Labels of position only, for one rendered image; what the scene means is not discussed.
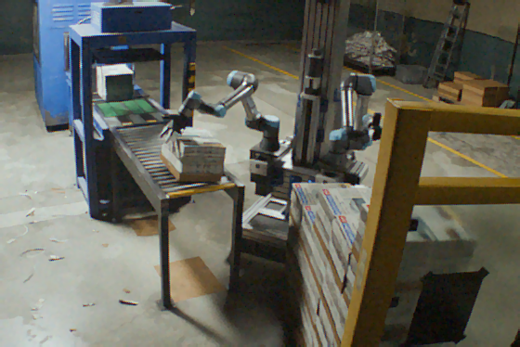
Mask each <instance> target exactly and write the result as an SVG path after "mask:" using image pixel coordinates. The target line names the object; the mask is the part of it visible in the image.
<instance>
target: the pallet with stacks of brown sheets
mask: <svg viewBox="0 0 520 347"><path fill-rule="evenodd" d="M510 89H511V86H507V85H504V84H501V83H499V82H495V81H493V80H486V78H483V77H480V76H479V75H476V74H472V73H470V72H467V71H466V72H460V71H455V75H454V80H453V83H447V82H442V83H439V87H438V90H437V93H434V97H433V100H434V101H436V102H438V103H442V104H448V103H446V102H443V101H441V99H442V97H443V98H444V99H449V101H451V102H454V105H464V106H475V107H486V108H500V107H501V106H502V103H503V102H504V101H505V100H508V95H509V91H510Z"/></svg>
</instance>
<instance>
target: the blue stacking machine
mask: <svg viewBox="0 0 520 347"><path fill-rule="evenodd" d="M108 1H112V0H32V26H33V29H32V33H33V52H32V54H33V69H34V75H33V77H34V83H35V88H34V91H35V97H36V99H37V100H36V102H37V103H38V105H39V108H40V112H41V114H42V117H43V119H44V124H45V126H50V130H48V131H47V132H48V133H52V132H55V129H53V130H52V126H53V125H54V124H64V123H69V118H68V98H67V89H68V87H67V82H66V80H68V77H67V76H65V75H66V72H67V71H69V70H70V65H71V63H70V43H69V40H70V34H69V28H70V25H75V26H76V25H77V24H78V23H79V22H81V21H82V20H84V19H85V18H88V17H91V3H102V2H108ZM116 49H127V45H118V46H114V47H101V48H91V50H92V61H91V64H92V67H96V66H98V67H100V66H101V67H109V66H111V64H110V65H105V64H103V62H102V61H101V60H100V59H99V58H98V57H96V56H95V55H94V54H93V51H99V50H116ZM96 61H97V65H96Z"/></svg>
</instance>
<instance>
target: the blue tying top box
mask: <svg viewBox="0 0 520 347"><path fill-rule="evenodd" d="M133 2H134V3H133V6H132V5H124V6H103V4H104V3H106V2H102V3H91V25H92V26H93V27H94V28H95V29H96V30H98V31H100V32H128V31H146V30H167V29H172V20H173V9H172V10H171V11H169V12H168V9H170V8H171V7H173V6H170V5H167V4H165V3H163V2H160V1H159V2H158V1H143V2H138V1H133Z"/></svg>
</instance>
